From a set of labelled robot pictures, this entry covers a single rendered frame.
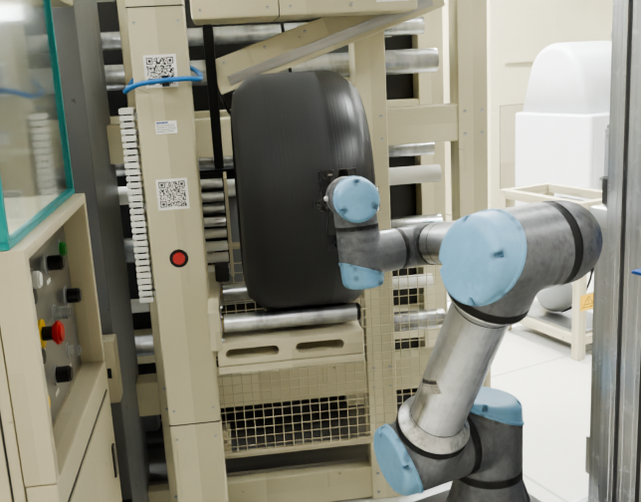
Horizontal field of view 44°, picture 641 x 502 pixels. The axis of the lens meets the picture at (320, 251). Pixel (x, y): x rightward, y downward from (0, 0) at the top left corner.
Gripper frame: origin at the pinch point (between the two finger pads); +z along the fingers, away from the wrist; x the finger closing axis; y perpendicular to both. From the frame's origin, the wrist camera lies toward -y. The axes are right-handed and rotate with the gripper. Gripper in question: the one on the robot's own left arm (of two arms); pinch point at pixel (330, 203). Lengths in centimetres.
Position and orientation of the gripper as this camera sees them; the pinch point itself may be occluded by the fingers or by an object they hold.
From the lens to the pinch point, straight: 167.1
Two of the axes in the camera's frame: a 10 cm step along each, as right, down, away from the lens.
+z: -1.2, -1.0, 9.9
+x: -9.9, 0.8, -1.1
